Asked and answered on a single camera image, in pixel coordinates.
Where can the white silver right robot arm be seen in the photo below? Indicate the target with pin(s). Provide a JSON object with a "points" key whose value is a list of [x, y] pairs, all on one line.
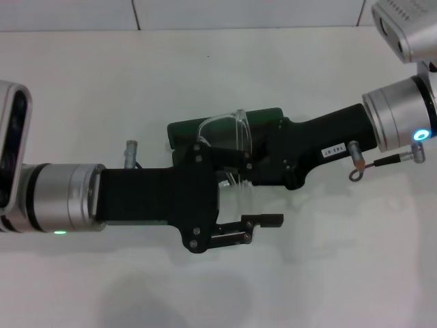
{"points": [[399, 112]]}

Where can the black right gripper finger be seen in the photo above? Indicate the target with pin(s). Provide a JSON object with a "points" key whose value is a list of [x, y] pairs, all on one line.
{"points": [[269, 135], [273, 171]]}

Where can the clear white glasses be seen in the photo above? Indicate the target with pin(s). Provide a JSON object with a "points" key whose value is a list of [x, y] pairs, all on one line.
{"points": [[244, 130]]}

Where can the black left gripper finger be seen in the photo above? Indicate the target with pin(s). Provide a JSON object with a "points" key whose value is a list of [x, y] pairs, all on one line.
{"points": [[266, 219], [228, 159]]}

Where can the green glasses case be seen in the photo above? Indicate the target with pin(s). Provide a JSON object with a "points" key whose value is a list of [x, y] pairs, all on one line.
{"points": [[182, 131]]}

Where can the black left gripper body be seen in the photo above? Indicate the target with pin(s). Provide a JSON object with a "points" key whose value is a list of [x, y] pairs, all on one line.
{"points": [[153, 194]]}

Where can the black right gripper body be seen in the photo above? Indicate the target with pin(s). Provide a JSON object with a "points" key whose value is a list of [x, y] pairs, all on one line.
{"points": [[321, 136]]}

